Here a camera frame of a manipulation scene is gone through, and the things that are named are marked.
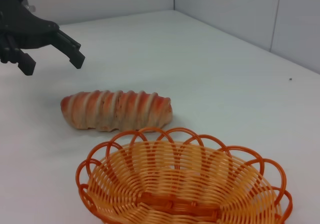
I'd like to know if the orange woven plastic basket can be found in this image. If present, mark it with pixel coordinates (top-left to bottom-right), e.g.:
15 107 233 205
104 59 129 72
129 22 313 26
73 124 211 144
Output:
76 126 293 224

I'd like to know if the striped orange bread loaf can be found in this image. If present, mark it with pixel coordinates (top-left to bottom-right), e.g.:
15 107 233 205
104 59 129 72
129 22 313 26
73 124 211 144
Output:
60 90 174 132

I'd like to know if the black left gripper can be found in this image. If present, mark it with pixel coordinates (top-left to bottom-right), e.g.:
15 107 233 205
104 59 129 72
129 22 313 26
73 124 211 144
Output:
0 0 86 77

